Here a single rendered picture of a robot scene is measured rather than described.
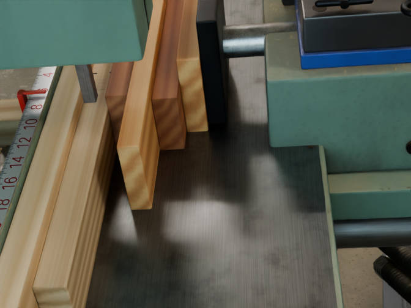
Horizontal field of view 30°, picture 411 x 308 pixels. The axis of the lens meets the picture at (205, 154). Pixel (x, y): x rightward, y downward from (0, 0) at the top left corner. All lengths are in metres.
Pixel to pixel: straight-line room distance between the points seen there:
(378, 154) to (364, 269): 1.11
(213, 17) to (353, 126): 0.13
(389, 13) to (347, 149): 0.11
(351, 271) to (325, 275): 1.20
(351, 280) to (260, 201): 1.15
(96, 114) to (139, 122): 0.05
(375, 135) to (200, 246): 0.16
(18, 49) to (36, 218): 0.11
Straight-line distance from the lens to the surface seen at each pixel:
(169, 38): 0.61
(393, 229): 0.62
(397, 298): 1.61
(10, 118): 0.77
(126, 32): 0.47
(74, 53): 0.49
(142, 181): 0.51
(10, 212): 0.47
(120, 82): 0.56
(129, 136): 0.50
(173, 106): 0.54
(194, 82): 0.56
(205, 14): 0.54
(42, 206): 0.47
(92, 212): 0.50
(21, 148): 0.51
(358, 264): 1.69
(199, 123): 0.58
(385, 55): 0.54
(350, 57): 0.53
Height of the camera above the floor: 1.26
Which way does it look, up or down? 40 degrees down
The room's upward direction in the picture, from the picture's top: 7 degrees counter-clockwise
